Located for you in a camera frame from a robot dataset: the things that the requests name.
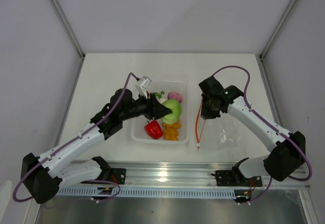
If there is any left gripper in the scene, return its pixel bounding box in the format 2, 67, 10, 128
120, 90, 171, 121

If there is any white radish with leaves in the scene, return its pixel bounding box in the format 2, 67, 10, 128
153, 91, 168, 104

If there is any green cabbage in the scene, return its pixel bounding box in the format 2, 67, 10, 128
161, 99, 182, 124

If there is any clear zip top bag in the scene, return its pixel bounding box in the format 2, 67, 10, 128
194, 97, 241, 151

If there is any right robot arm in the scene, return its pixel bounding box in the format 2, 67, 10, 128
199, 83, 308, 185

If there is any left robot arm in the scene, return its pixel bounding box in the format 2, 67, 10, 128
19, 88, 172, 204

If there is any red bell pepper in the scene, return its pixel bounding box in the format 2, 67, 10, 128
144, 120, 163, 140

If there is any purple onion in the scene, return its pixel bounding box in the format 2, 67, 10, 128
168, 91, 183, 103

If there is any white plastic basket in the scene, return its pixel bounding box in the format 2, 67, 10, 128
131, 81, 190, 145

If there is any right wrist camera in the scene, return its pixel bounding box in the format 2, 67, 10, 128
199, 76, 224, 97

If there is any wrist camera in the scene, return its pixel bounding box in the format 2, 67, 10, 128
135, 76, 152, 99
199, 76, 224, 97

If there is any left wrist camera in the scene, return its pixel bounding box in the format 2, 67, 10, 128
135, 76, 152, 99

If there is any aluminium mounting rail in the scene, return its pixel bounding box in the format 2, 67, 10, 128
57, 161, 311, 188

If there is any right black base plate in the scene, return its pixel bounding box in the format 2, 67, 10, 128
210, 170, 263, 187

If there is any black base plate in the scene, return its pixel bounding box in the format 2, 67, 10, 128
101, 168, 126, 185
210, 170, 263, 187

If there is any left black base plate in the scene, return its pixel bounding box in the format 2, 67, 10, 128
101, 168, 126, 185

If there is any white slotted cable duct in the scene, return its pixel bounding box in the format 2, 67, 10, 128
57, 186, 236, 200

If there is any right aluminium frame post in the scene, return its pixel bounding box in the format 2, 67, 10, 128
259, 0, 300, 62

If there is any aluminium frame post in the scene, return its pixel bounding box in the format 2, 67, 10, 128
48, 0, 85, 60
259, 0, 300, 62

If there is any left aluminium frame post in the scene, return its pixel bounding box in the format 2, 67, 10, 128
48, 0, 85, 60

